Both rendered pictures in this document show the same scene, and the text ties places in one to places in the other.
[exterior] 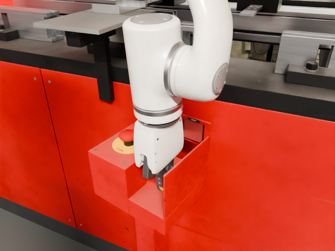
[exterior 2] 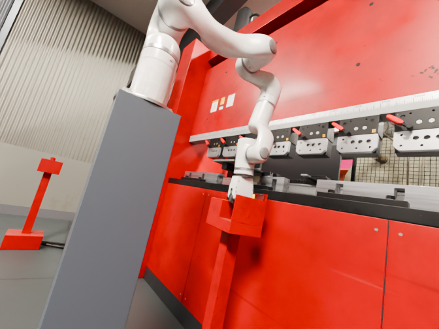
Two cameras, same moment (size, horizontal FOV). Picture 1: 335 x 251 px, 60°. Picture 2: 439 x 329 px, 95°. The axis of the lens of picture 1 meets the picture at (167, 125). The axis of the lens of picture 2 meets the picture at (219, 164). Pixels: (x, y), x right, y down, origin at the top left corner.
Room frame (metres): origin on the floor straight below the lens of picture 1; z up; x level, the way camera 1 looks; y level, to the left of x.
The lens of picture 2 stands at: (-0.37, -0.26, 0.77)
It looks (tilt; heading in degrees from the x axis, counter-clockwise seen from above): 10 degrees up; 26
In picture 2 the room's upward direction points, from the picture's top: 12 degrees clockwise
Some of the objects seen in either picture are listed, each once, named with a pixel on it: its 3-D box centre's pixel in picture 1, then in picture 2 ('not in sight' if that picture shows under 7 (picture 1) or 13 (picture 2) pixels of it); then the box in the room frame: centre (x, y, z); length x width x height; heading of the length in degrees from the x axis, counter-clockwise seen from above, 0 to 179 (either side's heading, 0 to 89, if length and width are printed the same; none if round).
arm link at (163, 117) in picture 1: (158, 105); (243, 172); (0.45, 0.01, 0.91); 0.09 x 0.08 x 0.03; 144
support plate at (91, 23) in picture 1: (100, 18); (238, 166); (0.76, 0.17, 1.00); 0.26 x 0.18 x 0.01; 156
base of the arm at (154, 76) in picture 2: not in sight; (152, 85); (0.07, 0.25, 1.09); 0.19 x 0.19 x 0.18
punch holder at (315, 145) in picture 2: not in sight; (314, 141); (0.74, -0.23, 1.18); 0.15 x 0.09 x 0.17; 66
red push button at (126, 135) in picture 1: (128, 139); not in sight; (0.52, 0.08, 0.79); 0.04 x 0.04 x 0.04
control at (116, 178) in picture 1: (149, 160); (235, 209); (0.50, 0.04, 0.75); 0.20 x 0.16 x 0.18; 54
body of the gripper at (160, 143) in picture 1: (160, 135); (242, 187); (0.45, 0.01, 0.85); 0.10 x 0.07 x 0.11; 144
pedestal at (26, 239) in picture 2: not in sight; (38, 200); (0.69, 2.01, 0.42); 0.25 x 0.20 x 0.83; 156
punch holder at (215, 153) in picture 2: not in sight; (217, 149); (1.07, 0.50, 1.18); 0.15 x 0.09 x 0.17; 66
